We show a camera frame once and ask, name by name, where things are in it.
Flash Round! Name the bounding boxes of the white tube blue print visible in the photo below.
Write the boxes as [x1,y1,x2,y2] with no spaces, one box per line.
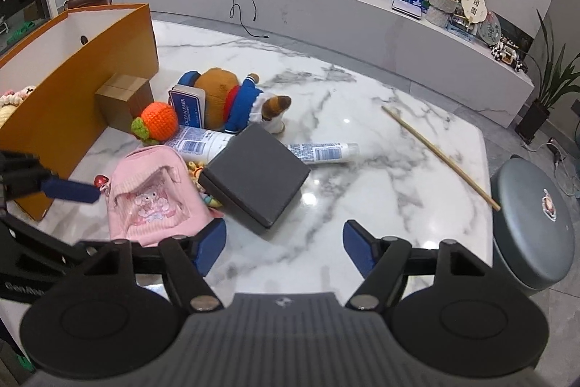
[174,126,361,165]

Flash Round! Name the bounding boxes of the brown plush bear blue outfit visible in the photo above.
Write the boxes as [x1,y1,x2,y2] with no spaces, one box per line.
[178,67,293,136]

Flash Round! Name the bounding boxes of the white marble cabinet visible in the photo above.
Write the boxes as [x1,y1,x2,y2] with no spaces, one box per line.
[106,0,535,129]

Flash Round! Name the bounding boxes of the wooden stick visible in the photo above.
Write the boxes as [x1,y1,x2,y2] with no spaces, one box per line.
[381,105,501,212]

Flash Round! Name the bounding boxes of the potted plant black pot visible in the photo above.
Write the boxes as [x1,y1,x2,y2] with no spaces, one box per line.
[514,8,580,143]

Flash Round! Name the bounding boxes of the decorative plate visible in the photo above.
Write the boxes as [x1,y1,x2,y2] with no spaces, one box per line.
[478,13,503,45]

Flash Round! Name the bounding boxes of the green sandals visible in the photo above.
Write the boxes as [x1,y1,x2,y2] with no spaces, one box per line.
[7,21,38,43]

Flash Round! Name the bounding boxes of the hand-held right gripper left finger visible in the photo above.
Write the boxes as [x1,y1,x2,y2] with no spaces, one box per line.
[68,217,227,314]

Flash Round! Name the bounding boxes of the white book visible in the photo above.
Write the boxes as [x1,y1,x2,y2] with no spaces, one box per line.
[392,0,424,20]

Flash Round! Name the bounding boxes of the orange storage box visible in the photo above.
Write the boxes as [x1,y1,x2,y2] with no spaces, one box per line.
[0,3,160,221]

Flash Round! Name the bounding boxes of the cream crochet doll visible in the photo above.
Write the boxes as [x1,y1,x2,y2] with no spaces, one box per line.
[0,85,36,129]

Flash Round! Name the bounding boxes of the blue card holder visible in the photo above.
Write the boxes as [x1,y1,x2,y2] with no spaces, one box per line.
[167,85,207,129]

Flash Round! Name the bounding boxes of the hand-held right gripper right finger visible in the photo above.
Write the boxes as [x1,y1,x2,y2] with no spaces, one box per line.
[343,220,497,312]

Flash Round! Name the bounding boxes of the pink mini backpack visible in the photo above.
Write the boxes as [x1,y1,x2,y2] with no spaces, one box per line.
[105,144,214,245]

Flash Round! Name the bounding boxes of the grey round stool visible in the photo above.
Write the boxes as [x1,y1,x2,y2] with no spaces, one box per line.
[490,158,580,292]

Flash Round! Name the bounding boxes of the round paper fan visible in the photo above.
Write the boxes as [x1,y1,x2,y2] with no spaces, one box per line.
[461,0,490,27]

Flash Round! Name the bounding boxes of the colourful bead keychain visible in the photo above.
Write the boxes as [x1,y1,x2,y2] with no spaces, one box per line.
[187,160,225,211]

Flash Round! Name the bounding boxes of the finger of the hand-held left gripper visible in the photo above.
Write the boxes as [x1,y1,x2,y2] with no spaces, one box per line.
[0,215,88,266]
[0,149,102,206]

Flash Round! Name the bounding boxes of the small cardboard box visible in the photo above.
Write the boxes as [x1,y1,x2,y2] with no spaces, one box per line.
[94,74,155,134]

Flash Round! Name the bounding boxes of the dark grey square box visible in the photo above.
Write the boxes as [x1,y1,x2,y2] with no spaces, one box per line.
[198,123,312,235]

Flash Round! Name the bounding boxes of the orange crochet fruit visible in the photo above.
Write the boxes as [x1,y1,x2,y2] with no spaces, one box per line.
[131,101,178,145]

